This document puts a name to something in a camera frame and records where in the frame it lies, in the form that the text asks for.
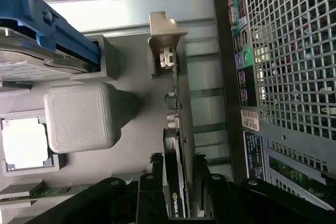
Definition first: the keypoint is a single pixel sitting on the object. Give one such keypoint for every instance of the green RAM stick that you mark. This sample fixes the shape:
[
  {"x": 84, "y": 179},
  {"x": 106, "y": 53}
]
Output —
[{"x": 65, "y": 190}]

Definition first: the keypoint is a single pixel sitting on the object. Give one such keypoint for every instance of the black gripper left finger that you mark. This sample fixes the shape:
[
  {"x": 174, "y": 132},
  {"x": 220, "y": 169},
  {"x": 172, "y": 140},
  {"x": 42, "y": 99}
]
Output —
[{"x": 149, "y": 203}]

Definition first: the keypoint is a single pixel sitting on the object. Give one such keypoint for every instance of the silver CPU chip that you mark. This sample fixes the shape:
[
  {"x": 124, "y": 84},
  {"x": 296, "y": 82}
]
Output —
[{"x": 25, "y": 142}]

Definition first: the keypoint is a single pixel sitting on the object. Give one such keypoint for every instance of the open black PC case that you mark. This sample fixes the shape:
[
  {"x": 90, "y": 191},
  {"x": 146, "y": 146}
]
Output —
[{"x": 228, "y": 90}]

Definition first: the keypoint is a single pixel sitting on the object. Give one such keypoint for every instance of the hard disk in blue caddy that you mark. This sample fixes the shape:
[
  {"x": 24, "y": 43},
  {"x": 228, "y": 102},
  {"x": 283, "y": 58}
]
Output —
[{"x": 65, "y": 32}]

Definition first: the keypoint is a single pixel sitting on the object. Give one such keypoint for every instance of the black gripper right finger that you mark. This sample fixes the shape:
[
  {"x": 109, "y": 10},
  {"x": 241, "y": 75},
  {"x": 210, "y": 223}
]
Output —
[{"x": 218, "y": 200}]

